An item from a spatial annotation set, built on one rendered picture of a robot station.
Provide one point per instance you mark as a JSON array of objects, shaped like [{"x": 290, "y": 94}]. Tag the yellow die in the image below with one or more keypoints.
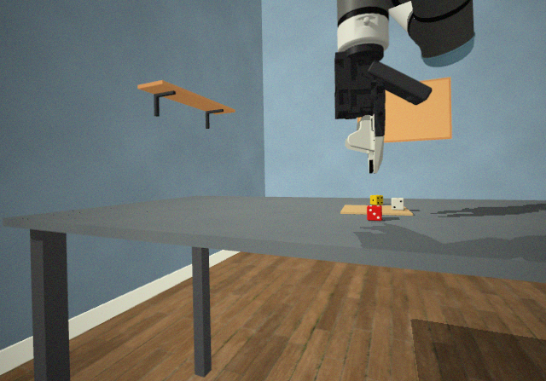
[{"x": 376, "y": 199}]

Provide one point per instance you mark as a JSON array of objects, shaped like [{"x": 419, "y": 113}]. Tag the tan flat mat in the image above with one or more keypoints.
[{"x": 386, "y": 210}]

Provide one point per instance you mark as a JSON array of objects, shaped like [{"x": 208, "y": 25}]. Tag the white die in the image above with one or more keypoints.
[{"x": 397, "y": 203}]

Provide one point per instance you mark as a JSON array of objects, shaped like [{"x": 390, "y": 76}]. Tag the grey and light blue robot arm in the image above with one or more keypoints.
[{"x": 444, "y": 32}]

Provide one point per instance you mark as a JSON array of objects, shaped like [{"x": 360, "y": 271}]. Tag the red die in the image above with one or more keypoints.
[{"x": 374, "y": 213}]

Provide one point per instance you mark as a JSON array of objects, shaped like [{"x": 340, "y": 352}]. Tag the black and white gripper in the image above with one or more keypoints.
[{"x": 361, "y": 96}]

